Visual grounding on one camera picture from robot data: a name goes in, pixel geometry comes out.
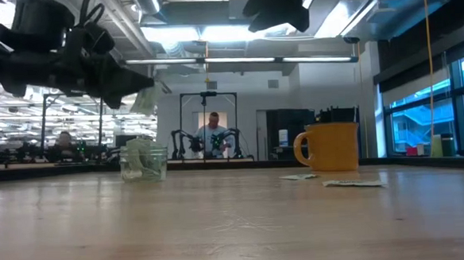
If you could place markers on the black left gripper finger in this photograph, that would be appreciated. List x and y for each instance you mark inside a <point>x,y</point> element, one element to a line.
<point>122,80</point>
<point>113,101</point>

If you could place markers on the green white stevia packet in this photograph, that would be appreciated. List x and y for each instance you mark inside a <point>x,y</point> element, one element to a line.
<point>298,177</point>
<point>151,160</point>
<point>131,174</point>
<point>354,183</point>
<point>147,99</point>
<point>135,153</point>

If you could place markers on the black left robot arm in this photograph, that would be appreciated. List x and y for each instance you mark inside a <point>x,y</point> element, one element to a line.
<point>43,20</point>

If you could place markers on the long ceiling light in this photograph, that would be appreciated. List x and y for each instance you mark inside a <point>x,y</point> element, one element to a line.
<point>240,60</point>

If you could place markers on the person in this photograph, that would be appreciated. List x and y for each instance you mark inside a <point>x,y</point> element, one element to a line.
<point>65,142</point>
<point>213,137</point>

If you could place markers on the small clear glass jar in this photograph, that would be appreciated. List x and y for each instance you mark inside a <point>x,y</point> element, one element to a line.
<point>162,165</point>

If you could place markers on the black background robot rig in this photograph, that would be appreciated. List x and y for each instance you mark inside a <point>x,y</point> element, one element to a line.
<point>203,95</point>

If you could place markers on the black cabinet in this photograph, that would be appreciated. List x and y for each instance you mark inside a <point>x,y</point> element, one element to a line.
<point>295,122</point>

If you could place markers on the white blue canister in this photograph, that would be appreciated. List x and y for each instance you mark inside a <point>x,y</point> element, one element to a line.
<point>283,137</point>

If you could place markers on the yellow ceramic mug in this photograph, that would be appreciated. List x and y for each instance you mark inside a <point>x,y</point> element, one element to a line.
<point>330,148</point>

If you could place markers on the red container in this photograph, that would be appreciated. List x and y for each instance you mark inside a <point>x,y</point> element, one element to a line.
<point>411,151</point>

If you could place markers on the small white container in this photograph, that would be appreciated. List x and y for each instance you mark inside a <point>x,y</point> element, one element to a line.
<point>420,150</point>

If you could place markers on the yellow-green bottle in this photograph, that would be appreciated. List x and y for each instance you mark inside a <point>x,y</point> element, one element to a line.
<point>436,147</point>

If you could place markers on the dark green tumbler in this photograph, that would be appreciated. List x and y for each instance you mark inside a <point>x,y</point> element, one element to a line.
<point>448,145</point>

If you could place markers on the black gantry frame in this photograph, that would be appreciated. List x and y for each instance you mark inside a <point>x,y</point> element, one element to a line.
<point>44,124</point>

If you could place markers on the silver ceiling duct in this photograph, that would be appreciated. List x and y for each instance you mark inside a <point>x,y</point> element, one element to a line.
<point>147,1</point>

